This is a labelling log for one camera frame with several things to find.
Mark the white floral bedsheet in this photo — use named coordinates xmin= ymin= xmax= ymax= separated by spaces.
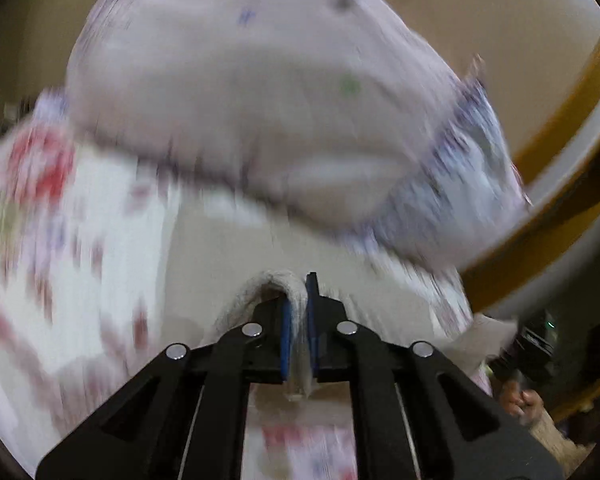
xmin=0 ymin=92 xmax=516 ymax=474

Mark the lavender floral pillow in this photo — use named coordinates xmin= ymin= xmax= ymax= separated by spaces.
xmin=66 ymin=0 xmax=526 ymax=269

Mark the beige cable-knit sweater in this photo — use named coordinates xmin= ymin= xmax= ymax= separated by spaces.
xmin=206 ymin=268 xmax=382 ymax=403

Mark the wooden bed headboard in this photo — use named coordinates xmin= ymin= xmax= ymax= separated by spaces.
xmin=462 ymin=40 xmax=600 ymax=312

